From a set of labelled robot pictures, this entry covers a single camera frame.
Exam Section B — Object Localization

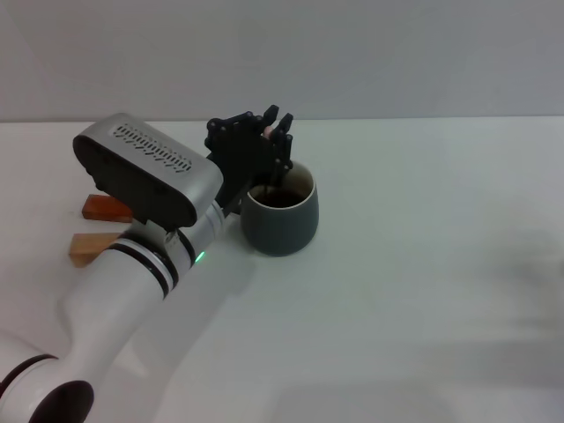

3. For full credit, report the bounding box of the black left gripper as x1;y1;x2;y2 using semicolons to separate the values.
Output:
203;104;296;218

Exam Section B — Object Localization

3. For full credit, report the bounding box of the pink handled metal spoon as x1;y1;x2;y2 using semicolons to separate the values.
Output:
263;126;274;199

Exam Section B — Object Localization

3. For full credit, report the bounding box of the grey ceramic coffee cup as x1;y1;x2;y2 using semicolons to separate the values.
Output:
239;159;319;257

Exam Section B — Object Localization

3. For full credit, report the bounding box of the red-brown wooden block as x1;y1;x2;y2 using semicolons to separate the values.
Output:
81;194;134;222

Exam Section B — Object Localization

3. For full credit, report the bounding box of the light wooden block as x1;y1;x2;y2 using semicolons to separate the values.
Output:
69;233;125;269

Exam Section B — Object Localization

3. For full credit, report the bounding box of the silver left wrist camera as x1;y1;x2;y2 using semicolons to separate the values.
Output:
72;113;225;231

